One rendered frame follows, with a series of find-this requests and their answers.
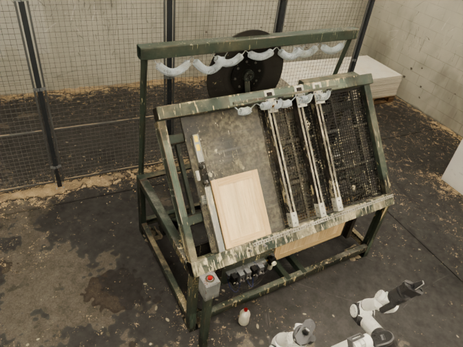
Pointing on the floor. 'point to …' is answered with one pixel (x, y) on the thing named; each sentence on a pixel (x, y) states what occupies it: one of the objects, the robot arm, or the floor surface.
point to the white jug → (244, 317)
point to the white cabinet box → (455, 170)
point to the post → (205, 322)
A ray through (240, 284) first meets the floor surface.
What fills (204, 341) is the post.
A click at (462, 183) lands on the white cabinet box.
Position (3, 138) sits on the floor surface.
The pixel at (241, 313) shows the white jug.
